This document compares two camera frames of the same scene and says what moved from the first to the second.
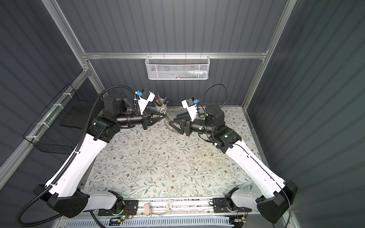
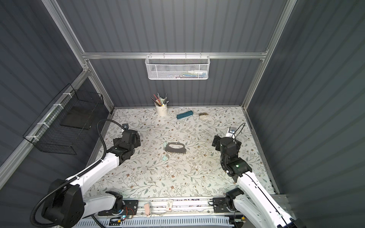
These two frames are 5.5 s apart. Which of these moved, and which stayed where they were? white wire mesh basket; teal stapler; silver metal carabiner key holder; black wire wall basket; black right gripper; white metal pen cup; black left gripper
Moved: black right gripper; silver metal carabiner key holder; black left gripper
Stayed: teal stapler; white wire mesh basket; white metal pen cup; black wire wall basket
